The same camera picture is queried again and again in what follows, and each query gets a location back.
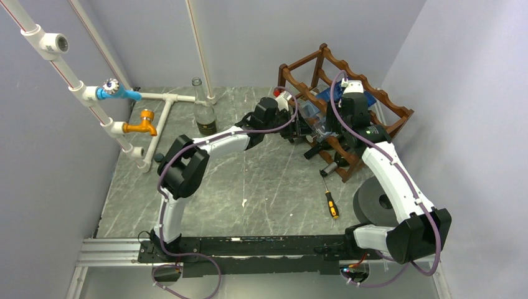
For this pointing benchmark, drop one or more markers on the yellow black screwdriver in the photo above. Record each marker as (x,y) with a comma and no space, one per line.
(332,207)

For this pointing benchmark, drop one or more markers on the white pvc pipe frame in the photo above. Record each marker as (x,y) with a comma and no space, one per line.
(52,46)

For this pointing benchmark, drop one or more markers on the clear tall bottle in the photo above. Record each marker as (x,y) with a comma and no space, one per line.
(204,113)

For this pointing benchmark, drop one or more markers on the clear stoppered glass bottle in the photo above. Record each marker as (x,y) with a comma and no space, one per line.
(316,120)

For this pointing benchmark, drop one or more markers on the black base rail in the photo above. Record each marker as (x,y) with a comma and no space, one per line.
(199,256)

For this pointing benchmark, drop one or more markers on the blue square bottle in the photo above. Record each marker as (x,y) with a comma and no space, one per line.
(335,93)

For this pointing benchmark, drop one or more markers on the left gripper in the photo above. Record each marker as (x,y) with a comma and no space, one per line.
(299,128)

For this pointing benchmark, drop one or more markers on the orange brass tap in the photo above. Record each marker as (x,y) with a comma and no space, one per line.
(145,125)

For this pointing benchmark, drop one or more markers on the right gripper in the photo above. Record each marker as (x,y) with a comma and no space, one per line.
(331,115)

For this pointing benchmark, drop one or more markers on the clear lying bottle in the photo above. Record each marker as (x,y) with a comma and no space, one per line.
(158,158)

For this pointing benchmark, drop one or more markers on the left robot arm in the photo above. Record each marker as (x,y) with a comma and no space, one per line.
(182,168)

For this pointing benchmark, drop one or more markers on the wooden wine rack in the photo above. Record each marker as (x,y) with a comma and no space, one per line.
(313,74)

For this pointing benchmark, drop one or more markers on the blue tap valve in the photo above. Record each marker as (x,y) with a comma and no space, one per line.
(112,88)

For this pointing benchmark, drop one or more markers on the dark green wine bottle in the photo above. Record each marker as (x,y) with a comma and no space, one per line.
(338,162)

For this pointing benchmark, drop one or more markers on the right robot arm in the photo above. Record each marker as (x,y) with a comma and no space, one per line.
(421,228)

